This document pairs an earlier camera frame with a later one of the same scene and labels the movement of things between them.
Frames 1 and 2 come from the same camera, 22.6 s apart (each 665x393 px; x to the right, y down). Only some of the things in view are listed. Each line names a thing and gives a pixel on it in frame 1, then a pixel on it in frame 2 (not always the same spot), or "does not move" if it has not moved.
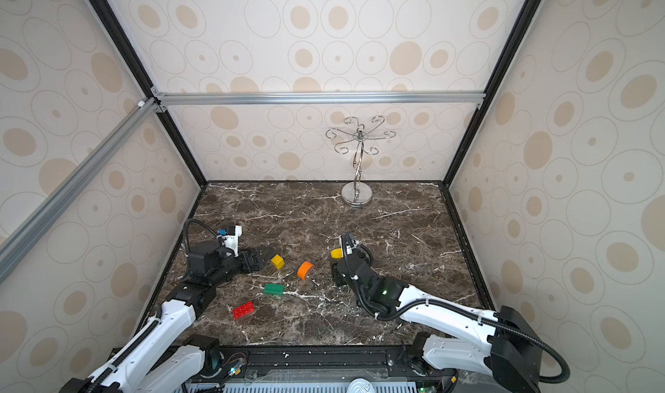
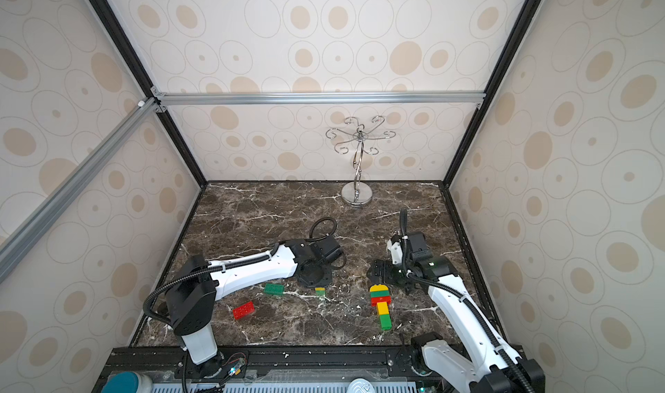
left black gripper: [258, 264] -> [327, 281]
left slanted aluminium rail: [35, 226] does not move
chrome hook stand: [357, 194] does not move
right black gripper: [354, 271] -> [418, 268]
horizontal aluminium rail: [401, 99] does not move
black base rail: [398, 364] does not move
